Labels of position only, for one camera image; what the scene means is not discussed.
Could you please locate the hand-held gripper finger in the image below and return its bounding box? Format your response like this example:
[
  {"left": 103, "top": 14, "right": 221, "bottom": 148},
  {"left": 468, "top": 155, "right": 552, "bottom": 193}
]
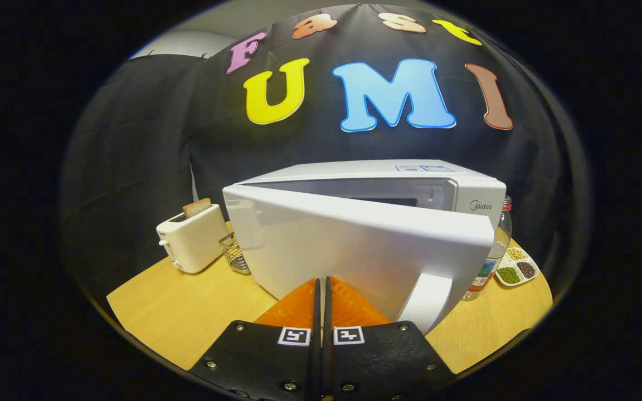
[
  {"left": 190, "top": 277, "right": 322, "bottom": 401},
  {"left": 324, "top": 276, "right": 458, "bottom": 401}
]

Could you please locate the white microwave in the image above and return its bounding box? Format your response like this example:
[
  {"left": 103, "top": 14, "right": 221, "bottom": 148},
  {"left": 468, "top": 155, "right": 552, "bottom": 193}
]
[{"left": 222, "top": 160, "right": 507, "bottom": 335}]

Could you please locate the white toaster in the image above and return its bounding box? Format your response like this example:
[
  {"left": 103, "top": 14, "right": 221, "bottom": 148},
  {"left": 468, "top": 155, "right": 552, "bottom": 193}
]
[{"left": 156, "top": 204, "right": 229, "bottom": 274}]

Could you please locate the clear plastic bottle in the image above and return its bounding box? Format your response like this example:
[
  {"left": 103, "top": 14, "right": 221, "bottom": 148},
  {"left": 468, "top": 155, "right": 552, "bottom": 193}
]
[{"left": 462, "top": 195, "right": 513, "bottom": 301}]

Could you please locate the toast slice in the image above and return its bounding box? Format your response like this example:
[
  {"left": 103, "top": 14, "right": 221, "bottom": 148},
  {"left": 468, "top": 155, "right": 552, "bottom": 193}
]
[{"left": 182, "top": 198, "right": 212, "bottom": 219}]

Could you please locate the white divided bean dish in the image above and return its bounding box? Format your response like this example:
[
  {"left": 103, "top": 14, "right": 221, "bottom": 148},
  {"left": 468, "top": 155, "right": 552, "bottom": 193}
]
[{"left": 494, "top": 247, "right": 539, "bottom": 288}]

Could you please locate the wire mesh basket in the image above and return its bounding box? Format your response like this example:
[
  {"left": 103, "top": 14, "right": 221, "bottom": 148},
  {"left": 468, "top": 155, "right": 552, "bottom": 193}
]
[{"left": 219, "top": 232, "right": 251, "bottom": 276}]

